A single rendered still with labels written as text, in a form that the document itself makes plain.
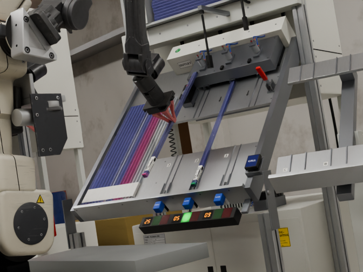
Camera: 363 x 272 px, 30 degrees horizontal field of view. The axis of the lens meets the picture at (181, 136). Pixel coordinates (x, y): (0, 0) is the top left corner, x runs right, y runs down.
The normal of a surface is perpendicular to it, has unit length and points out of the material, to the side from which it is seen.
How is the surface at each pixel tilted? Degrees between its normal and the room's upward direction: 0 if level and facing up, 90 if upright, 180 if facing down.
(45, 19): 90
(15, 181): 90
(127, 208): 133
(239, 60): 43
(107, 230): 90
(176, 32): 90
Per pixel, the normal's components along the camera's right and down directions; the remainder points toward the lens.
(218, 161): -0.49, -0.69
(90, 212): -0.29, 0.70
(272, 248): -0.55, 0.04
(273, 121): 0.82, -0.16
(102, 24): -0.75, 0.08
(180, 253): 0.64, -0.14
